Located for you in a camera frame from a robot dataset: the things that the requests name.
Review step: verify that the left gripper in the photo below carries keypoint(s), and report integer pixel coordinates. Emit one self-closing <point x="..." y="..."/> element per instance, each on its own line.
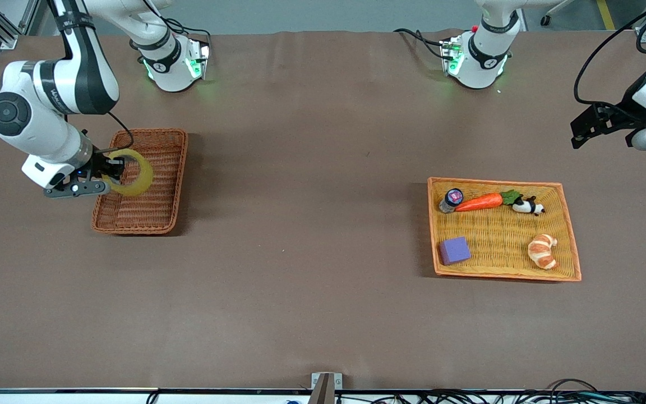
<point x="623" y="108"/>

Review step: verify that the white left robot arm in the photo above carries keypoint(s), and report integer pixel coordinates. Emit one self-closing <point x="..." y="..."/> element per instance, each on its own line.
<point x="477" y="62"/>

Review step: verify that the brown table cloth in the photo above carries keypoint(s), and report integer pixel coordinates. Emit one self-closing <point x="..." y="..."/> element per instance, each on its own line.
<point x="300" y="280"/>

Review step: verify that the grey metal camera bracket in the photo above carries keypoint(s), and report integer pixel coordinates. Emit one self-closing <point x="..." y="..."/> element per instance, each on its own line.
<point x="326" y="390"/>

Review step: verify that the white table edge rail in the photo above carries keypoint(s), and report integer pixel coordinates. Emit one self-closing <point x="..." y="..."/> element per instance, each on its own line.
<point x="48" y="398"/>

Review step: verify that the office chair caster leg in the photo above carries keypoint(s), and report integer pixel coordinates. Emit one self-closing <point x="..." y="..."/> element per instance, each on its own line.
<point x="547" y="21"/>

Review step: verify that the orange wicker basket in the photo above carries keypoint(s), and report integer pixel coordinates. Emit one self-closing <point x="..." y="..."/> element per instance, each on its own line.
<point x="502" y="261"/>

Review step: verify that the arm base connector plate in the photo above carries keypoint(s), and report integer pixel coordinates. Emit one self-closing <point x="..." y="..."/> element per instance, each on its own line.
<point x="453" y="56"/>
<point x="197" y="62"/>

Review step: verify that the small bottle purple cap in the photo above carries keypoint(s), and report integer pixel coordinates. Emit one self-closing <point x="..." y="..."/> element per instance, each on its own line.
<point x="453" y="197"/>

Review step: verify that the orange toy carrot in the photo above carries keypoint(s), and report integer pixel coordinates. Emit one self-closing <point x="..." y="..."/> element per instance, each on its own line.
<point x="480" y="202"/>

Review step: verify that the small toy panda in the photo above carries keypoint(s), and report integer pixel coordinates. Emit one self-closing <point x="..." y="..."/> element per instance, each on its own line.
<point x="525" y="207"/>

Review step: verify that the purple cube block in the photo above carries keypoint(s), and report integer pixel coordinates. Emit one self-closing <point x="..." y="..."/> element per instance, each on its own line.
<point x="455" y="251"/>

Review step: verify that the toy croissant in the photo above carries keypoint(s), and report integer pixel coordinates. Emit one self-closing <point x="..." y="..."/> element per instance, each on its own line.
<point x="541" y="252"/>

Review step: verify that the clear yellowish tape roll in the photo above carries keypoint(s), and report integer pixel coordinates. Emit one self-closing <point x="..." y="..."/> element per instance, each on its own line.
<point x="144" y="179"/>

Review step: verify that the brown wicker basket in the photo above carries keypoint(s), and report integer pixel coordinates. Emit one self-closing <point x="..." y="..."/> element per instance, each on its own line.
<point x="155" y="213"/>

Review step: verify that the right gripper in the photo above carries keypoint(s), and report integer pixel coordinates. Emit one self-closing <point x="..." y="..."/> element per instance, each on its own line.
<point x="100" y="163"/>

